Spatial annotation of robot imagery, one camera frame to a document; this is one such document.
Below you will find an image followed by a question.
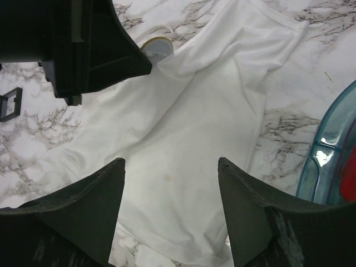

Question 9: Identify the white cloth garment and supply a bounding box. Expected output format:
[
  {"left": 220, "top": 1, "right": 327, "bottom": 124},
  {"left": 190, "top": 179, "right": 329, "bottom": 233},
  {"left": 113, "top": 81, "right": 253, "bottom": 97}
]
[{"left": 41, "top": 1, "right": 309, "bottom": 266}]

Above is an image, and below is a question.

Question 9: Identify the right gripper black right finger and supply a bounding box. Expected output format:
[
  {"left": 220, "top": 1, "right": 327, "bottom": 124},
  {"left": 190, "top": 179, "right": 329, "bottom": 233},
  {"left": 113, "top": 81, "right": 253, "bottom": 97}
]
[{"left": 218, "top": 157, "right": 355, "bottom": 266}]

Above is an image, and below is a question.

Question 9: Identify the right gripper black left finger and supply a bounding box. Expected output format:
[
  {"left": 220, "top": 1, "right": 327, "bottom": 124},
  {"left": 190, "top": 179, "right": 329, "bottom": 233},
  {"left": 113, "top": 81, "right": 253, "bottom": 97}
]
[{"left": 1, "top": 158, "right": 125, "bottom": 266}]

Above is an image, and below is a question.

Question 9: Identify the black brooch display box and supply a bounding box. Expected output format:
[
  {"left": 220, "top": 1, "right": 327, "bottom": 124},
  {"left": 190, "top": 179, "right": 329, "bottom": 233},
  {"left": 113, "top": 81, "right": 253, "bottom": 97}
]
[{"left": 1, "top": 87, "right": 23, "bottom": 122}]

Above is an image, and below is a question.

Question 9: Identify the teal plastic fruit basket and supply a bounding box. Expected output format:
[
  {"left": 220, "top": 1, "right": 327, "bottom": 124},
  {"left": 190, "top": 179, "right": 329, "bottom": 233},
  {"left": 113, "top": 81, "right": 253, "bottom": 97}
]
[{"left": 295, "top": 82, "right": 355, "bottom": 206}]

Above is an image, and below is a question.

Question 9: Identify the red apple toy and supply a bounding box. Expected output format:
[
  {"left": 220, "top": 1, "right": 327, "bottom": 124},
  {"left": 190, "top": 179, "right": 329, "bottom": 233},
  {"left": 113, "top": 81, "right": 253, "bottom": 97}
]
[{"left": 339, "top": 146, "right": 356, "bottom": 202}]

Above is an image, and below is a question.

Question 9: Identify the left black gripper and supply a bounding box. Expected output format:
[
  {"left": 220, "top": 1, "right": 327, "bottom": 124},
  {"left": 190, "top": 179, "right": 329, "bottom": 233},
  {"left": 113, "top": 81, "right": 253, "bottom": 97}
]
[{"left": 1, "top": 1, "right": 152, "bottom": 106}]

